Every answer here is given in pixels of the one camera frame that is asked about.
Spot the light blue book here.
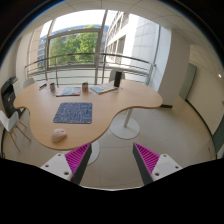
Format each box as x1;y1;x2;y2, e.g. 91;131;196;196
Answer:
91;83;116;94

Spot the green door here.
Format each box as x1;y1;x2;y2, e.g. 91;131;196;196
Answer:
179;63;197;100

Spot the metal balcony railing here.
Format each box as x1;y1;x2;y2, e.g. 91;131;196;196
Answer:
25;52;156;87

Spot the white chair behind table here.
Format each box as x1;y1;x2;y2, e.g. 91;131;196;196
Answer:
23;78;35;89

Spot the blue patterned mouse pad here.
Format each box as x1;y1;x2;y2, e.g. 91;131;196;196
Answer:
53;102;92;124

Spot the white computer mouse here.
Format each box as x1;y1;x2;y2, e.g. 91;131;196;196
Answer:
52;128;67;143

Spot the wooden curved table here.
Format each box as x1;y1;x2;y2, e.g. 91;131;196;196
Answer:
14;80;162;151

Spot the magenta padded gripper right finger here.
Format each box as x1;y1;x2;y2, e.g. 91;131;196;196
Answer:
132;142;184;186

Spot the dark patterned mug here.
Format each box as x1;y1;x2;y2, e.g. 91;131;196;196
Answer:
50;83;55;93

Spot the colourful magazine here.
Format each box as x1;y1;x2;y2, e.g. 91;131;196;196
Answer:
56;87;81;97

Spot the black speaker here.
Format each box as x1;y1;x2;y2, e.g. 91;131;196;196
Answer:
114;71;122;87

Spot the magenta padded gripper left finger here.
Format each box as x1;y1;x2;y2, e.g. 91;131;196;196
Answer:
40;142;93;186

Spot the small dark can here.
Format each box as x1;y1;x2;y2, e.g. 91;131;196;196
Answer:
82;82;88;92

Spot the white chair with wooden legs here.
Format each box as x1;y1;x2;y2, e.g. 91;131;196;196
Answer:
0;110;30;150

